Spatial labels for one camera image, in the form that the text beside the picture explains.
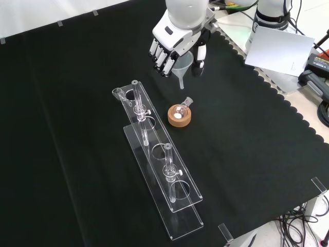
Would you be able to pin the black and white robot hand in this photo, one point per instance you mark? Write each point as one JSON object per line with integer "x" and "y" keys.
{"x": 172, "y": 36}

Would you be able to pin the clear plastic funnel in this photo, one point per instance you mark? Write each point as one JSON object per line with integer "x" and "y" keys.
{"x": 182, "y": 65}

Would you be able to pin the clear acrylic funnel stand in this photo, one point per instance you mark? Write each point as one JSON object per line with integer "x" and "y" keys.
{"x": 164, "y": 154}

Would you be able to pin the round-bottom glass flask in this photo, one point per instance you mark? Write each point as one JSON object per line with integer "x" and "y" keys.
{"x": 180, "y": 111}

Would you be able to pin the clear tape piece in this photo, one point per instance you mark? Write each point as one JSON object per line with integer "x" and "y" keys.
{"x": 95, "y": 12}
{"x": 2, "y": 41}
{"x": 60, "y": 23}

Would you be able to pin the pale board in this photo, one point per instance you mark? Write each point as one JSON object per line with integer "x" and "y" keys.
{"x": 278, "y": 51}

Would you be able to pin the black cloth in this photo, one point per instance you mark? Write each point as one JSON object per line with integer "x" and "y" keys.
{"x": 77, "y": 128}

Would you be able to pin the black tripod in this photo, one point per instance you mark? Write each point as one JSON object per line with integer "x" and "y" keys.
{"x": 321, "y": 41}

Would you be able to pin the black and orange power box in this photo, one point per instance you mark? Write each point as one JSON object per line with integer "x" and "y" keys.
{"x": 320, "y": 63}

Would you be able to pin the clear acrylic cloth clip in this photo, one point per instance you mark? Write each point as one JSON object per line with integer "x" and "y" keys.
{"x": 318, "y": 184}
{"x": 225, "y": 232}

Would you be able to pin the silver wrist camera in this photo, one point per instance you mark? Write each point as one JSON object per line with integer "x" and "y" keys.
{"x": 212, "y": 21}

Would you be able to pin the grey metal base plate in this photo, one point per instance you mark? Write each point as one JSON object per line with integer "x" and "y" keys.
{"x": 282, "y": 81}

